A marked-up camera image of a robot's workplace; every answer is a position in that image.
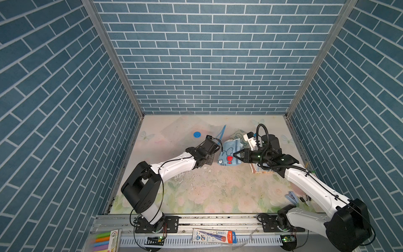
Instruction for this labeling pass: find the coloured marker pack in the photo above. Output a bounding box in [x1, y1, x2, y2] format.
[90, 229, 122, 252]

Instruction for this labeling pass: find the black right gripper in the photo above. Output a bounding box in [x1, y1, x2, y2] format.
[233, 148, 270, 165]

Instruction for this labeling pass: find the red blue toothbrush package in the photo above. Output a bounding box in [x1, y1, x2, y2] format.
[192, 228, 238, 245]

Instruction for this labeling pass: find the clear vacuum bag blue zip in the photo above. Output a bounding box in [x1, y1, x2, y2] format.
[161, 115, 226, 156]

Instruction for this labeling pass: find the blue cartoon towel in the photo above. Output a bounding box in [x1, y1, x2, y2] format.
[217, 139, 246, 167]

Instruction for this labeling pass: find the aluminium mounting rail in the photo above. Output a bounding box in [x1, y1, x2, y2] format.
[91, 212, 350, 235]

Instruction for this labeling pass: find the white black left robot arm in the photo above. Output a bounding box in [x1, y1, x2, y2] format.
[121, 135, 223, 226]

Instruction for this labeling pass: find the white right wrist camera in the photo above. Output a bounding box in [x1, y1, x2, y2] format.
[243, 132, 258, 150]

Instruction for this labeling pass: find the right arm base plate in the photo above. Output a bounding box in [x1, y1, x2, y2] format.
[257, 213, 305, 233]

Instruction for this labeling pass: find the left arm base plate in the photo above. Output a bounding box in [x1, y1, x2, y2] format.
[135, 215, 179, 234]

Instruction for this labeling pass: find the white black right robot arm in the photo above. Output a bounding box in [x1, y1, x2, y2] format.
[233, 132, 376, 252]

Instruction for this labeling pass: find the pink pen holder cup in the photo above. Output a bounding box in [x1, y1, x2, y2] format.
[285, 183, 311, 206]

